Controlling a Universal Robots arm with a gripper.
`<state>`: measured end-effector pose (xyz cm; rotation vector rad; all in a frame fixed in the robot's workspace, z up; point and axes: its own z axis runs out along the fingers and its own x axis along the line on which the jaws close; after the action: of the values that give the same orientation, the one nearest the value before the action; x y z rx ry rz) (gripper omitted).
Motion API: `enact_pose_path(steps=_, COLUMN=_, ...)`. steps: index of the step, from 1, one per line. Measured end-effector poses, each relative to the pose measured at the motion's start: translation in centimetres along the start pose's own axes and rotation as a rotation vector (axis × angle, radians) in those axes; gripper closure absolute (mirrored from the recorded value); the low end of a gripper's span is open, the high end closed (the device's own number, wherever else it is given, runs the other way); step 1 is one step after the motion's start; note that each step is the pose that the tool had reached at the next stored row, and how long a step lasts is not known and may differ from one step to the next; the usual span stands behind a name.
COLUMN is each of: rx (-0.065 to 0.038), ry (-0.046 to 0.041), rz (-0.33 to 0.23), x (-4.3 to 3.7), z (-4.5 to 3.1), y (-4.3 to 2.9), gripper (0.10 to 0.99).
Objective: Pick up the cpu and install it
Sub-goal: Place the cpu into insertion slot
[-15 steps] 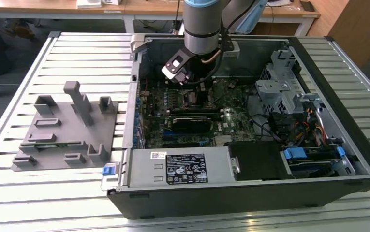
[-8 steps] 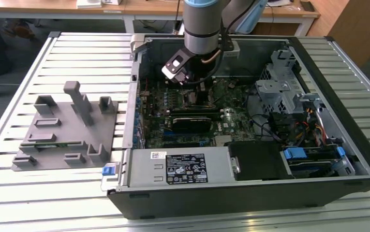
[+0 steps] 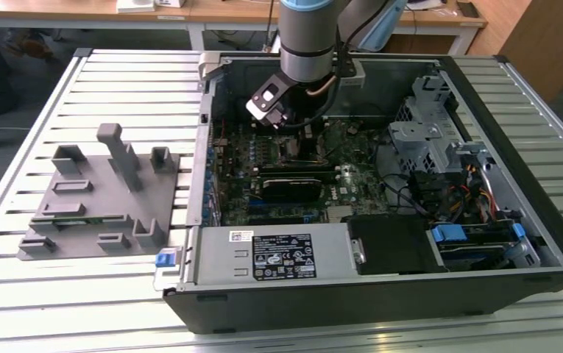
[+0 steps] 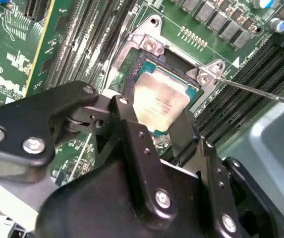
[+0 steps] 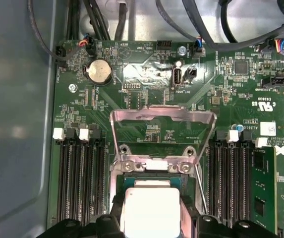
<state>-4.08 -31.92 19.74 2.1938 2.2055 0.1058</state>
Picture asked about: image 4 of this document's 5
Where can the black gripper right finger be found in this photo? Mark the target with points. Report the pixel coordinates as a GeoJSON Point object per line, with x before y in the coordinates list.
{"type": "Point", "coordinates": [221, 198]}

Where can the silver CPU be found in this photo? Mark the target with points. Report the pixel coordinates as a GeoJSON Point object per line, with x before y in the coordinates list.
{"type": "Point", "coordinates": [161, 99]}

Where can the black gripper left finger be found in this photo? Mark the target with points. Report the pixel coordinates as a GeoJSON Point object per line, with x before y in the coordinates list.
{"type": "Point", "coordinates": [20, 119]}

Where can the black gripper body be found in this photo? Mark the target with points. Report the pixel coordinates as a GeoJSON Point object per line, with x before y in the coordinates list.
{"type": "Point", "coordinates": [94, 210]}

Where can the thin metal locking lever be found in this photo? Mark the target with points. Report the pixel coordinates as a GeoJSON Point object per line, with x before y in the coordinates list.
{"type": "Point", "coordinates": [255, 91]}

